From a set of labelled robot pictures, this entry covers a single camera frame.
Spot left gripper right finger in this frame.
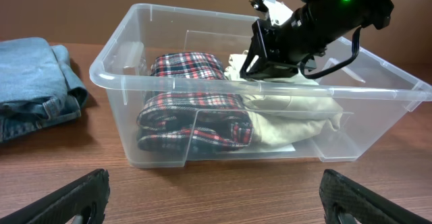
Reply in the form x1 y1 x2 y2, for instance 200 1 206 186
319 169 431 224

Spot cream cloth garment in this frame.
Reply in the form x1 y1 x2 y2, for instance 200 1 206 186
224 50 344 150

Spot red plaid shirt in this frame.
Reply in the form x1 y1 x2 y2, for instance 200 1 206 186
136 52 254 153

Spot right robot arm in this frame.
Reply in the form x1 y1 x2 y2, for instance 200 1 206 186
240 0 394 80

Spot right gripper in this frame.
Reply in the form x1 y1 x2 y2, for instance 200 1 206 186
240 19 317 80

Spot clear plastic storage bin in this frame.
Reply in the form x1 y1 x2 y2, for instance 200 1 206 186
89 3 431 168

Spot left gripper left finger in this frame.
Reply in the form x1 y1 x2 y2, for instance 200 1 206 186
1 169 110 224

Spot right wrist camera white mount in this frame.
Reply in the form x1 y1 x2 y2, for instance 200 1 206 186
249 0 293 26

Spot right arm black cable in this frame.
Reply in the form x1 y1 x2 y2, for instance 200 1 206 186
299 26 362 80

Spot folded blue denim jeans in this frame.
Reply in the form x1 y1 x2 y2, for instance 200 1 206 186
1 37 88 143

